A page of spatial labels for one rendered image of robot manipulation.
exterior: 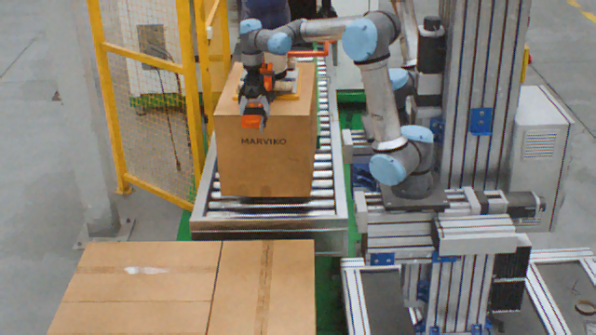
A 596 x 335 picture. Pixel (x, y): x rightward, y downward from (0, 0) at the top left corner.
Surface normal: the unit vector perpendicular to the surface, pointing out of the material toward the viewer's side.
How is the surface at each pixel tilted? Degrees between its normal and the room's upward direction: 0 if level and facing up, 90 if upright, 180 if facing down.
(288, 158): 90
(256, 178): 90
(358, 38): 83
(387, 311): 0
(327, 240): 90
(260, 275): 0
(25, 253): 0
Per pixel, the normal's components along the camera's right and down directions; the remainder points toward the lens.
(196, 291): -0.03, -0.87
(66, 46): -0.01, 0.47
